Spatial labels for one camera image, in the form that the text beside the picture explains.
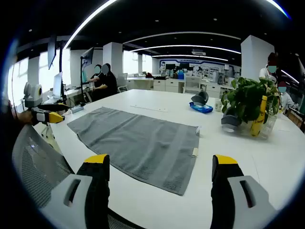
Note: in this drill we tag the green potted plant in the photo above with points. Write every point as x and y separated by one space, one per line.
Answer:
247 97

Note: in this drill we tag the grey tape roll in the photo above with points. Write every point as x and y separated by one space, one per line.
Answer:
230 120

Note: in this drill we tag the clear plastic bottle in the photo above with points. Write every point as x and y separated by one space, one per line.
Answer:
270 125

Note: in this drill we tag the blue wipes packet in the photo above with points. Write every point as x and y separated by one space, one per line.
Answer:
201 108

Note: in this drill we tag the person's left hand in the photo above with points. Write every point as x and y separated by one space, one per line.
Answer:
25 117

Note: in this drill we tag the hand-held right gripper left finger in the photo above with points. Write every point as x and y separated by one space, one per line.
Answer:
95 190

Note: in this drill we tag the grey towel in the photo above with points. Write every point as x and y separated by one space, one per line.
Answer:
138 140

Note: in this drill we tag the white desktop monitor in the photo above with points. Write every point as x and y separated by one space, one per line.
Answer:
57 84

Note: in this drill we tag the black hanging monitor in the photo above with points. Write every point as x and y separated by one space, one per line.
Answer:
51 52

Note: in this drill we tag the white flat strip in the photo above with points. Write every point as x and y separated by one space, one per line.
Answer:
149 107

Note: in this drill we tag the yellow bottle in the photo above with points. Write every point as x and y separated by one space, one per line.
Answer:
258 119

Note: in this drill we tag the white table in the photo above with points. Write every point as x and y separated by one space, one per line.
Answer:
238 155

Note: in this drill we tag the small metal block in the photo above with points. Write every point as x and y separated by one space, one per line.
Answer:
77 109

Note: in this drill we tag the grey mesh office chair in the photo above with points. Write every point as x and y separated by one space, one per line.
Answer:
33 162

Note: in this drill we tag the black monitor on pole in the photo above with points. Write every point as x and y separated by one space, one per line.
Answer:
87 55

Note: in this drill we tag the white chair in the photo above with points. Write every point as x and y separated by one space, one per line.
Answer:
193 84

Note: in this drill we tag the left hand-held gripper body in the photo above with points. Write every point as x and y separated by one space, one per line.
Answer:
32 95

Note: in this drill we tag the ceiling air conditioner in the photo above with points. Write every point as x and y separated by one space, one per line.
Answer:
199 52

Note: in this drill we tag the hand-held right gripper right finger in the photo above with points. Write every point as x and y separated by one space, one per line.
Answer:
224 190

